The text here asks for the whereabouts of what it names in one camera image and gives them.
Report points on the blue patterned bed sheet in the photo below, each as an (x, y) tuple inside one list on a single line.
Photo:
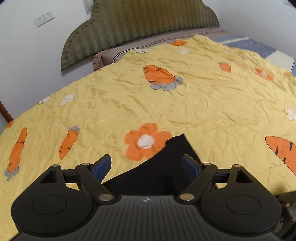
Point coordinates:
[(275, 56)]

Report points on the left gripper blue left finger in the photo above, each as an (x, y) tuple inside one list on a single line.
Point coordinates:
[(91, 176)]

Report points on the brown striped pillow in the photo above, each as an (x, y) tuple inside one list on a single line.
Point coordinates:
[(142, 45)]

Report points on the red brown door frame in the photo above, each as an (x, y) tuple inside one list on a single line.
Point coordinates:
[(5, 113)]

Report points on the black pants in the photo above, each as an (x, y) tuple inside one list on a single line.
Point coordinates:
[(162, 174)]

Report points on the olive green padded headboard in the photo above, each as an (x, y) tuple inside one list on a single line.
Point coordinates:
[(117, 22)]

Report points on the white wall socket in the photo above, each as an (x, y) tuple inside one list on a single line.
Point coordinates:
[(44, 18)]

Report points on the yellow carrot print quilt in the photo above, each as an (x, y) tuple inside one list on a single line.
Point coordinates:
[(232, 106)]

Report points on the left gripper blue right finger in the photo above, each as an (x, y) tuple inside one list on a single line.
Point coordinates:
[(201, 177)]

